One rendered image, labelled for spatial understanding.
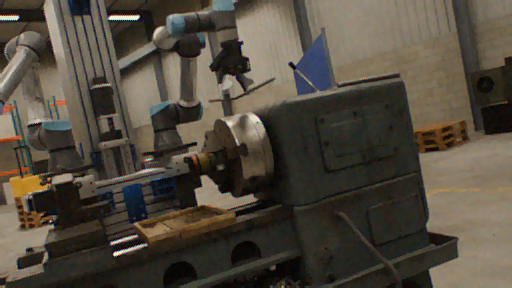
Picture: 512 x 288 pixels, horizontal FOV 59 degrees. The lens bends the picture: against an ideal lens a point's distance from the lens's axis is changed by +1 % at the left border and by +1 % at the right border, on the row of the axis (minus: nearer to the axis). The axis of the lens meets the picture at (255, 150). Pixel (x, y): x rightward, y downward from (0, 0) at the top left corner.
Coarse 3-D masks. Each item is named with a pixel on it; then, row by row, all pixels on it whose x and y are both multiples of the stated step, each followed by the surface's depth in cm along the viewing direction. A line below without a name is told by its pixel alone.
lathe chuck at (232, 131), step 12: (216, 120) 173; (228, 120) 165; (240, 120) 165; (216, 132) 176; (228, 132) 163; (240, 132) 160; (252, 132) 161; (228, 144) 166; (252, 144) 159; (252, 156) 159; (240, 168) 160; (252, 168) 160; (264, 168) 162; (240, 180) 163; (264, 180) 165; (240, 192) 165; (252, 192) 168
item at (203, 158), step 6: (192, 156) 166; (198, 156) 165; (204, 156) 165; (192, 162) 163; (198, 162) 164; (204, 162) 164; (192, 168) 164; (198, 168) 164; (204, 168) 164; (210, 168) 165; (192, 174) 166; (198, 174) 166; (204, 174) 166
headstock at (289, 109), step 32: (320, 96) 164; (352, 96) 169; (384, 96) 176; (288, 128) 158; (320, 128) 164; (352, 128) 169; (384, 128) 174; (288, 160) 160; (320, 160) 165; (352, 160) 169; (384, 160) 175; (416, 160) 182; (288, 192) 164; (320, 192) 163
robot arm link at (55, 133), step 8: (56, 120) 200; (64, 120) 202; (48, 128) 199; (56, 128) 199; (64, 128) 201; (40, 136) 203; (48, 136) 199; (56, 136) 199; (64, 136) 200; (72, 136) 204; (48, 144) 200; (56, 144) 199; (64, 144) 200; (72, 144) 203
